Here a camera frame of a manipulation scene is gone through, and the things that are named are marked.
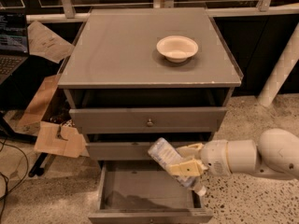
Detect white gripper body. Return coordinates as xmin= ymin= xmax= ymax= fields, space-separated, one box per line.
xmin=200 ymin=140 xmax=231 ymax=176

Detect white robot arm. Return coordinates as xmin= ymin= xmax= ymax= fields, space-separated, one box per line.
xmin=166 ymin=129 xmax=299 ymax=180

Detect blue plastic bottle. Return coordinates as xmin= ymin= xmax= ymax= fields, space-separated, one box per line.
xmin=148 ymin=138 xmax=206 ymax=197

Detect grey drawer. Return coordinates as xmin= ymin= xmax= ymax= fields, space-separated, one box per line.
xmin=70 ymin=107 xmax=227 ymax=134
xmin=86 ymin=142 xmax=153 ymax=161
xmin=89 ymin=160 xmax=213 ymax=224

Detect crumpled brown paper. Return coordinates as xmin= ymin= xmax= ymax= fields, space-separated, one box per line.
xmin=28 ymin=21 xmax=75 ymax=63

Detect white bowl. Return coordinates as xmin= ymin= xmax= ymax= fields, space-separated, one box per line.
xmin=156 ymin=35 xmax=198 ymax=63

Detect grey top drawer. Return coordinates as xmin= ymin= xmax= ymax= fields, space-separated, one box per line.
xmin=70 ymin=107 xmax=227 ymax=134

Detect grey middle drawer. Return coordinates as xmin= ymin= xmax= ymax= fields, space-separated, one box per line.
xmin=86 ymin=142 xmax=153 ymax=161

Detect grey drawer cabinet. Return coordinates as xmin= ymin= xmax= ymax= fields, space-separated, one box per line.
xmin=59 ymin=7 xmax=242 ymax=147

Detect grey bottom drawer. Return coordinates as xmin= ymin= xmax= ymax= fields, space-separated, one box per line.
xmin=89 ymin=160 xmax=213 ymax=224

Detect white horizontal rail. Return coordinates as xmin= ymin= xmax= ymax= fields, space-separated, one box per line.
xmin=26 ymin=3 xmax=299 ymax=23

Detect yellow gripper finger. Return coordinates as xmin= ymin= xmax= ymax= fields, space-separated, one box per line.
xmin=166 ymin=159 xmax=207 ymax=176
xmin=177 ymin=143 xmax=204 ymax=159

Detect white diagonal pipe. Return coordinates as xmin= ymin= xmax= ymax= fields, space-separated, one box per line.
xmin=257 ymin=24 xmax=299 ymax=106

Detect black floor cable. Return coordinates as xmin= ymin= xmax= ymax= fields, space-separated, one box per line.
xmin=0 ymin=137 xmax=30 ymax=219

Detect open cardboard box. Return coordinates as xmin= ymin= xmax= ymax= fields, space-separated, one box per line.
xmin=18 ymin=75 xmax=88 ymax=158

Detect black laptop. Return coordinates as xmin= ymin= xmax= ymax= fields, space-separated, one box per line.
xmin=0 ymin=11 xmax=29 ymax=84

